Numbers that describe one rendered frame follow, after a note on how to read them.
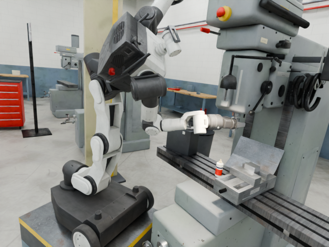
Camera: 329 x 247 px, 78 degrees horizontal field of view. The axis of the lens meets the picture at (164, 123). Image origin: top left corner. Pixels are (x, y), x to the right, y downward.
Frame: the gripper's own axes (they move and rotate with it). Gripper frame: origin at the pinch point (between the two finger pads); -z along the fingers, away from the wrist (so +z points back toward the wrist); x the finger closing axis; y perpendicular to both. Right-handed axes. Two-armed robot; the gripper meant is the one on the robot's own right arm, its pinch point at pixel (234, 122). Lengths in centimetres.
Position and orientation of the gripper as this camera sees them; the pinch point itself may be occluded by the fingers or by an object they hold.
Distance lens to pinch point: 124.1
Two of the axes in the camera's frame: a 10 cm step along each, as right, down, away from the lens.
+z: -9.4, -0.1, -3.3
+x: -3.2, -2.6, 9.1
